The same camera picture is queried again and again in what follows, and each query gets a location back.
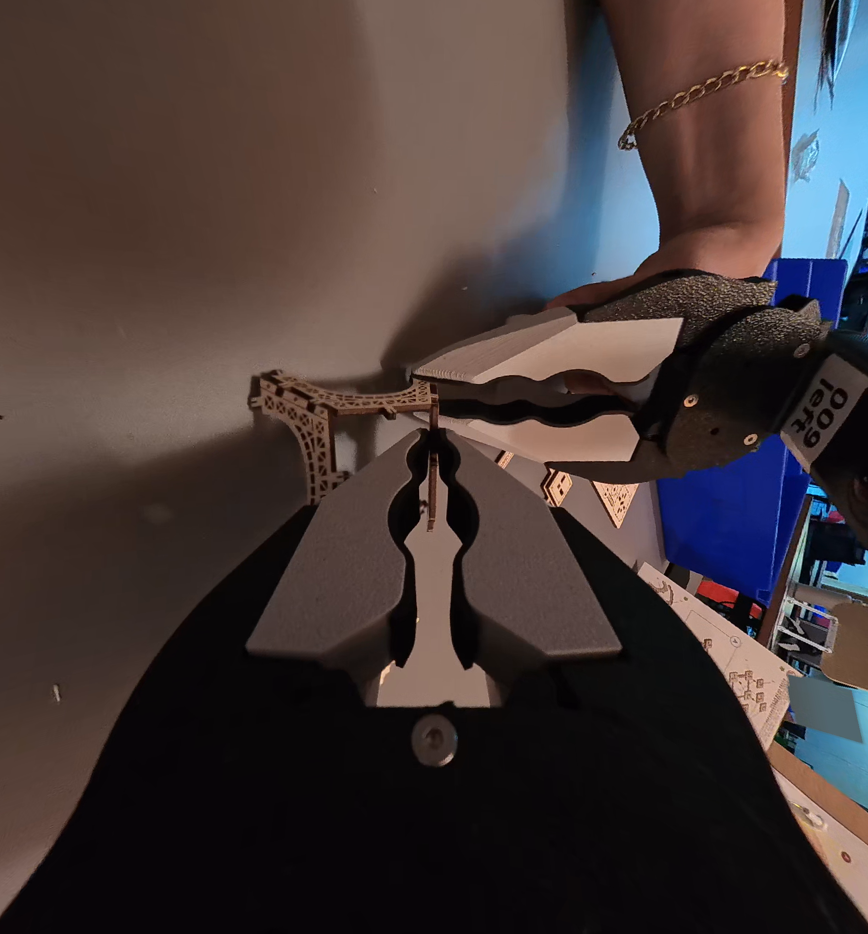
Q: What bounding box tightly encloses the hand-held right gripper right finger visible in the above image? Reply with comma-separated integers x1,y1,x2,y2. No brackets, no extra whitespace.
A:
440,431,622,690

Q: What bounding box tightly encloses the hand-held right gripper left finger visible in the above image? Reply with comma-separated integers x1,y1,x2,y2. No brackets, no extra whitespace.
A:
246,429,429,690

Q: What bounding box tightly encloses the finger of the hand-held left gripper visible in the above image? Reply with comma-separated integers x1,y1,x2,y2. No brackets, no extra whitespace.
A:
440,397,646,464
410,306,686,402

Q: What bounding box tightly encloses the single wooden lattice arch piece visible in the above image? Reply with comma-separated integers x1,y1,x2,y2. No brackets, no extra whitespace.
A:
424,400,442,534

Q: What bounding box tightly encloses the wooden lattice arch base assembly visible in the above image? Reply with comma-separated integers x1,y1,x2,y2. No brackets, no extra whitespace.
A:
250,368,441,506

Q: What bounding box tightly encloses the person's left forearm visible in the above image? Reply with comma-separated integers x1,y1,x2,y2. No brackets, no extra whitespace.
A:
598,0,803,252

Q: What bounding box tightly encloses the grey desk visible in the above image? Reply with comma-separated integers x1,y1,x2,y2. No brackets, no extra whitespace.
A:
0,0,668,934

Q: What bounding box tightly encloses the person's left hand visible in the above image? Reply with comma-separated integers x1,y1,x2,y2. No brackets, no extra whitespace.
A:
547,239,779,311

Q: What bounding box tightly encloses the wooden cutout parts sheet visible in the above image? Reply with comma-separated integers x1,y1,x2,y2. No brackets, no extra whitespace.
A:
593,482,640,529

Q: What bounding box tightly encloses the blue plastic bin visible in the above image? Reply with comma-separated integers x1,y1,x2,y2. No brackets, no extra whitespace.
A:
656,257,850,607

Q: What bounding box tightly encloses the folded assembly diagram sheet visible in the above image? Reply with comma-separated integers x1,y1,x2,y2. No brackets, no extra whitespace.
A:
638,562,792,749

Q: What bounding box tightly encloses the cardboard panel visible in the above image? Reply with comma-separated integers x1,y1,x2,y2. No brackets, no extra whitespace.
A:
820,598,868,690

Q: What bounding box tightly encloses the cardboard backing board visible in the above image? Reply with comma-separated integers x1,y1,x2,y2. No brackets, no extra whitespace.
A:
769,740,868,840

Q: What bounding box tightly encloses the large printed instruction sheet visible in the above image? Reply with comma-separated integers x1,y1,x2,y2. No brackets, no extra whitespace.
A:
773,766,868,934

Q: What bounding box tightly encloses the wooden frame with square pads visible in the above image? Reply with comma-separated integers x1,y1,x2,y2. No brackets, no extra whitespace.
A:
496,451,573,508

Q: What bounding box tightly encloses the gold chain bracelet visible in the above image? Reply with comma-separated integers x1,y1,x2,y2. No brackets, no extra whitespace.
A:
618,60,791,151

